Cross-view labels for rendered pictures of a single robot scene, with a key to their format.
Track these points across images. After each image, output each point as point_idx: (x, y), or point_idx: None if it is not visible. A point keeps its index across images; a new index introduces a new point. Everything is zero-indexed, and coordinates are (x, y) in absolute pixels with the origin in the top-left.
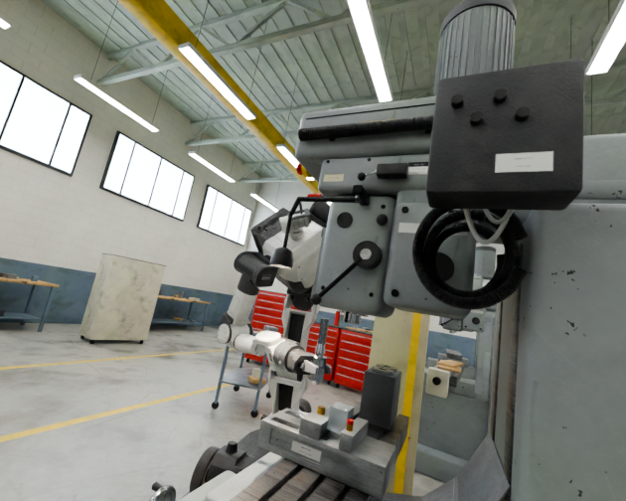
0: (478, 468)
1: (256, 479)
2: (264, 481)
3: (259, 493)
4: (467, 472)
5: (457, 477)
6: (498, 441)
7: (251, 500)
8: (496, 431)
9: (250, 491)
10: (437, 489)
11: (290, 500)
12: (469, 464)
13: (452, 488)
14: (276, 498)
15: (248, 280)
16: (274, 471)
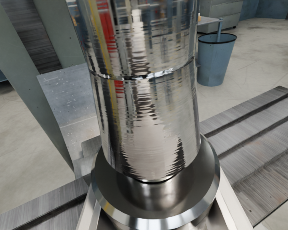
0: (87, 86)
1: (279, 202)
2: (266, 195)
3: (273, 176)
4: (73, 104)
5: (62, 123)
6: (83, 57)
7: (282, 169)
8: (67, 57)
9: (285, 182)
10: (70, 143)
11: (236, 159)
12: (62, 104)
13: (80, 122)
14: (252, 164)
15: None
16: (248, 212)
